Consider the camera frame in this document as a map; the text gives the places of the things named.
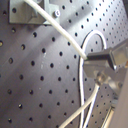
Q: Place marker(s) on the grey cable clip mount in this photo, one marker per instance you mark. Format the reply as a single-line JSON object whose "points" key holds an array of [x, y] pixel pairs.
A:
{"points": [[22, 13]]}

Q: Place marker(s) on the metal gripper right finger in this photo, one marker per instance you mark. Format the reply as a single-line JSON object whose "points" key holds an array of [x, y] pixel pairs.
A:
{"points": [[115, 56]]}

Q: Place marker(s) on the black perforated breadboard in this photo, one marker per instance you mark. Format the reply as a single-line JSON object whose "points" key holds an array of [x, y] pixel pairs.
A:
{"points": [[39, 68]]}

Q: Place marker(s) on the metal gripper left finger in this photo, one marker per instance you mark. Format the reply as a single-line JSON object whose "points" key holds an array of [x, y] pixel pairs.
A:
{"points": [[103, 74]]}

